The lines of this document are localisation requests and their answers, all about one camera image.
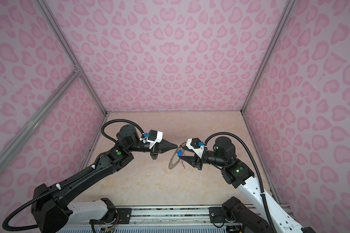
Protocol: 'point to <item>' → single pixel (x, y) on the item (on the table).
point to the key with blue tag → (180, 153)
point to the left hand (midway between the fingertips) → (177, 144)
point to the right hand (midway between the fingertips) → (183, 151)
